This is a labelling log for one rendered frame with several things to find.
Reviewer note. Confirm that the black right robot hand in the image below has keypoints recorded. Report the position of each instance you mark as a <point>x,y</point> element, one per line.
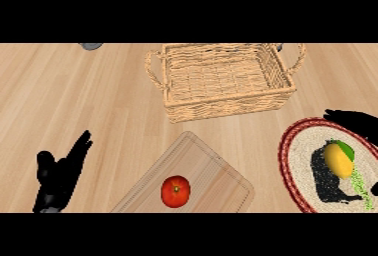
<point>357,121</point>

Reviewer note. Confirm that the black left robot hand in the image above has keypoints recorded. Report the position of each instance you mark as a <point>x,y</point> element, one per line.
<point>61,173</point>

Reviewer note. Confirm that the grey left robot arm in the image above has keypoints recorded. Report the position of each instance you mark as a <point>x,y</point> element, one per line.
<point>51,210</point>

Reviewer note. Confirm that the yellow lemon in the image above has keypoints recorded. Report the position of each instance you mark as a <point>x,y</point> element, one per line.
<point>339,161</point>

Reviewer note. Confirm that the round woven red-rimmed placemat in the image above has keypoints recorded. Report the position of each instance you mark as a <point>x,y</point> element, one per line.
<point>311,160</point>

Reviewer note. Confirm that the tan wicker basket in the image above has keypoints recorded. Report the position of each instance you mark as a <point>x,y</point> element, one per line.
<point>224,81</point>

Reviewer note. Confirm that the red tomato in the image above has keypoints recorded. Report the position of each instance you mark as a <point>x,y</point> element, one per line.
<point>176,191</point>

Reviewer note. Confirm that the small dark grey object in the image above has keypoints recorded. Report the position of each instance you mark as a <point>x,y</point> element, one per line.
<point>280,47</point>

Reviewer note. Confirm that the pale wooden cutting board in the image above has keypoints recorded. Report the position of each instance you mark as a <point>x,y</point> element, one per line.
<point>207,173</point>

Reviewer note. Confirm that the grey rounded object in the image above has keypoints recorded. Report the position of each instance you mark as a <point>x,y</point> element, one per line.
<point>91,45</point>

